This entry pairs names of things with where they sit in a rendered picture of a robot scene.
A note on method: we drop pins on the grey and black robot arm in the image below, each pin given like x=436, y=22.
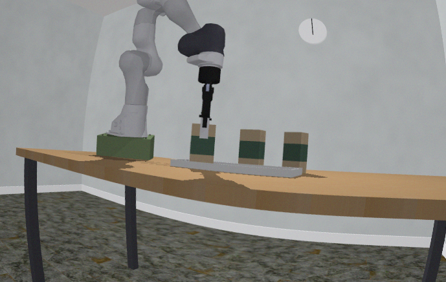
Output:
x=203, y=47

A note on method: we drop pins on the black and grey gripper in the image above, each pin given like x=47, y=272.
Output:
x=208, y=75

